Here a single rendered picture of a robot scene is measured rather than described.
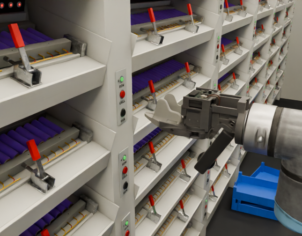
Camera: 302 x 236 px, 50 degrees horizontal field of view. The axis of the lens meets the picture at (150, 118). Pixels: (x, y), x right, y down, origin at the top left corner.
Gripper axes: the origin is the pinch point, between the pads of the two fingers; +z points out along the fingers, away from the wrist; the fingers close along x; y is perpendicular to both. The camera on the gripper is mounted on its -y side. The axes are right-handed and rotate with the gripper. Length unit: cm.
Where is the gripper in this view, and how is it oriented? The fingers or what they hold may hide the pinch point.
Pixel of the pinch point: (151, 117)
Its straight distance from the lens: 69.8
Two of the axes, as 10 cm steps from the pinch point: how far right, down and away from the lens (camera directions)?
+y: 0.0, -9.3, -3.7
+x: -4.7, 3.3, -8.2
